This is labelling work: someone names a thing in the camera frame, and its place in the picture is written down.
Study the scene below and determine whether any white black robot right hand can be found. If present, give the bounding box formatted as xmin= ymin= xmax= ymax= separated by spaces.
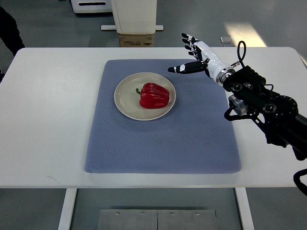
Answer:
xmin=168 ymin=33 xmax=235 ymax=86

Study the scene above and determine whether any red bell pepper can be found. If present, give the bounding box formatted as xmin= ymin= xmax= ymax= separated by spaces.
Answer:
xmin=136 ymin=82 xmax=170 ymax=109

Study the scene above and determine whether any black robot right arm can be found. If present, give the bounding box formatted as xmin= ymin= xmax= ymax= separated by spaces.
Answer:
xmin=223 ymin=50 xmax=307 ymax=161

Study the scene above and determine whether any cream round plate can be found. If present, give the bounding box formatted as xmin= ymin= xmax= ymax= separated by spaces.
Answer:
xmin=114 ymin=72 xmax=177 ymax=121

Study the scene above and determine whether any metal floor plate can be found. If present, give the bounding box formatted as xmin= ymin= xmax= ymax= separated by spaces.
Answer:
xmin=98 ymin=209 xmax=218 ymax=230

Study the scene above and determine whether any grey floor socket cover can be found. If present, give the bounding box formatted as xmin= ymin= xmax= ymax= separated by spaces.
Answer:
xmin=220 ymin=35 xmax=234 ymax=44

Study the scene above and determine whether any blue woven mat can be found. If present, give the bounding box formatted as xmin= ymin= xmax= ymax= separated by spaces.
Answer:
xmin=84 ymin=59 xmax=241 ymax=174

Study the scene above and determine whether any cardboard box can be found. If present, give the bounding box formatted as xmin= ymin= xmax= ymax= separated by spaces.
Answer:
xmin=118 ymin=34 xmax=154 ymax=47

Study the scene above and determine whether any white base bar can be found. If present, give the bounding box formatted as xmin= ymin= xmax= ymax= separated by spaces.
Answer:
xmin=100 ymin=25 xmax=164 ymax=31

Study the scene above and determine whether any white cabinet with slot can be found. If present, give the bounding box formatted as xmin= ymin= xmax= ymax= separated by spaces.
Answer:
xmin=71 ymin=0 xmax=112 ymax=13

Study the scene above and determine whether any right white table leg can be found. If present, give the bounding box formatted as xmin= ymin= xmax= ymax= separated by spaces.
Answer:
xmin=235 ymin=187 xmax=254 ymax=230

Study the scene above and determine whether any white table leg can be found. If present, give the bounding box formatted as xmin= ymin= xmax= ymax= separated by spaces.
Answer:
xmin=58 ymin=188 xmax=77 ymax=230
xmin=235 ymin=187 xmax=254 ymax=230

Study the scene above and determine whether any left white table leg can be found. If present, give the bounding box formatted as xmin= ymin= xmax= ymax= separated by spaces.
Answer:
xmin=58 ymin=188 xmax=77 ymax=230

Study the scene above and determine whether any white pedestal column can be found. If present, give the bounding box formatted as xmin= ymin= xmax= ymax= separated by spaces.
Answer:
xmin=111 ymin=0 xmax=157 ymax=35

